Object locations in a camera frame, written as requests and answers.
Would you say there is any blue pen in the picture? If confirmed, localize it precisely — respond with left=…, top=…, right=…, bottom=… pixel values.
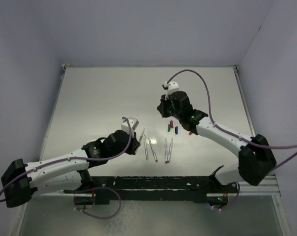
left=164, top=138, right=168, bottom=164

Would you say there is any red pen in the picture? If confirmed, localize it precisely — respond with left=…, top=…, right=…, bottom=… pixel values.
left=167, top=138, right=173, bottom=163

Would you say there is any purple pen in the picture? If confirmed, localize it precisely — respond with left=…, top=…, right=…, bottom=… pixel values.
left=148, top=139, right=158, bottom=162

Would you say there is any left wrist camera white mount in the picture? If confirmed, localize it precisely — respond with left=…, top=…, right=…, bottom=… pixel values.
left=121, top=117, right=139, bottom=134

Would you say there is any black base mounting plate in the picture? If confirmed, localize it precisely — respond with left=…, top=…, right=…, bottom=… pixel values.
left=64, top=171, right=238, bottom=205

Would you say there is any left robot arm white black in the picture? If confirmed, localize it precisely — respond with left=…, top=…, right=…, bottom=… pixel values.
left=0, top=130, right=140, bottom=208

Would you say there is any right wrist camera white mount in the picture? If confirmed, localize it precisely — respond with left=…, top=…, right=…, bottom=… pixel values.
left=162, top=81, right=179, bottom=100

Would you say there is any green pen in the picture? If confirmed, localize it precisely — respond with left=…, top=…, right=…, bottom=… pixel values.
left=144, top=135, right=149, bottom=160

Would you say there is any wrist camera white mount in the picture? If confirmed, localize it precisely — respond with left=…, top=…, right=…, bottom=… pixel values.
left=121, top=117, right=139, bottom=134
left=162, top=81, right=179, bottom=100

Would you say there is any aluminium frame rail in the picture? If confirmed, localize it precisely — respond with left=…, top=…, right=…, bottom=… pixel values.
left=233, top=65, right=280, bottom=196

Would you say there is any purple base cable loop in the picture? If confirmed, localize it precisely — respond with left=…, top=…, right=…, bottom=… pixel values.
left=73, top=185, right=122, bottom=219

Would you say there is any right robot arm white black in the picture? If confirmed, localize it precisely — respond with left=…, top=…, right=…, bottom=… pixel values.
left=157, top=91, right=276, bottom=192

